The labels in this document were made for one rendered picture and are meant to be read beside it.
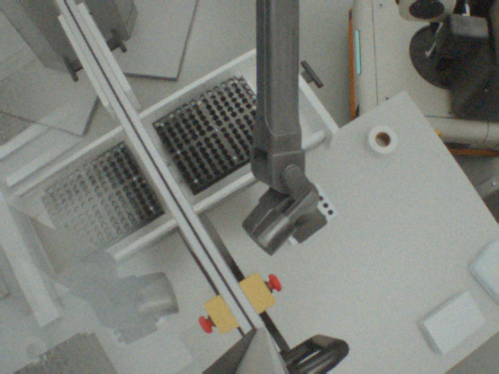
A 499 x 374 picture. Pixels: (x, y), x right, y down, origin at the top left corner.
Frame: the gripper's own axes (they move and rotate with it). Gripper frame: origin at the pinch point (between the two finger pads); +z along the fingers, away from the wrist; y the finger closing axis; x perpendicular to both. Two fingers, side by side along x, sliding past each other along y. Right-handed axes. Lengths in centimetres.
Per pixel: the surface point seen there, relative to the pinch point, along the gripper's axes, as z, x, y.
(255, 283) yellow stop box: 1.6, -13.2, 5.4
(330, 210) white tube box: 13.9, 10.1, 1.7
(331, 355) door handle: -61, -14, 16
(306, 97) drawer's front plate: 0.7, 18.0, -18.9
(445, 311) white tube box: 11.2, 16.5, 35.7
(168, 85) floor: 93, 9, -85
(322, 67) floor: 93, 64, -54
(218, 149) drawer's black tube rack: 2.9, -2.9, -21.1
